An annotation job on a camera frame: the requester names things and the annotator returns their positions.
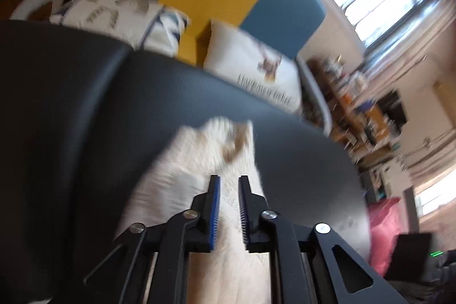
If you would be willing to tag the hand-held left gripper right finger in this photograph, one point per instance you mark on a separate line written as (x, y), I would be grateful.
(243, 215)

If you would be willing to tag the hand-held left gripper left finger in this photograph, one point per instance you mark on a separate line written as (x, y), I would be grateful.
(215, 215)

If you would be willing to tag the white knitted sweater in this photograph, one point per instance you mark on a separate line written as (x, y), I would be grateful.
(171, 183)

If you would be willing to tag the red cloth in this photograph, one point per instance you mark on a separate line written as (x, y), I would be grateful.
(383, 229)

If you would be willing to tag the small window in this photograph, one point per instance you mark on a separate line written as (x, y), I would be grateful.
(436, 199)

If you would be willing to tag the black monitor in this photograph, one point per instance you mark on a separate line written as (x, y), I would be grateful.
(393, 110)

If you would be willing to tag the white deer print pillow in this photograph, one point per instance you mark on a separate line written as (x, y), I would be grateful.
(245, 65)

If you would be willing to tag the cluttered wooden desk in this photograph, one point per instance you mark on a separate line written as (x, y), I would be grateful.
(352, 111)

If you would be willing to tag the black leather mat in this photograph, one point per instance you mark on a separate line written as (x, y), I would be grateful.
(71, 111)

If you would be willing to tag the geometric patterned pillow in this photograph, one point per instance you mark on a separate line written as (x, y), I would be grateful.
(117, 17)

